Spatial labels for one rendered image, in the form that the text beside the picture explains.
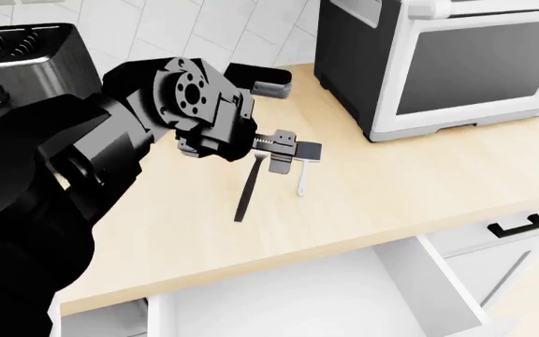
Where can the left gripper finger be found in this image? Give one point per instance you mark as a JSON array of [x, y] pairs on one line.
[[281, 159], [189, 149]]

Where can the white open drawer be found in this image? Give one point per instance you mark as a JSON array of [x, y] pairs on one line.
[[325, 298]]

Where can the white closed drawer front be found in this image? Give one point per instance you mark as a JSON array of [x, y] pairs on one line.
[[470, 231]]

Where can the black fork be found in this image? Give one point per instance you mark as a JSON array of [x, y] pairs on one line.
[[250, 186]]

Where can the black toaster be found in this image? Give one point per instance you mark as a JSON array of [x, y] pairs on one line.
[[26, 77]]

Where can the white and black microwave oven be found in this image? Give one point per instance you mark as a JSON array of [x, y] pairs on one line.
[[438, 66]]

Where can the white cabinet door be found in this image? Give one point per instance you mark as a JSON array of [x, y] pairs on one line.
[[494, 270]]

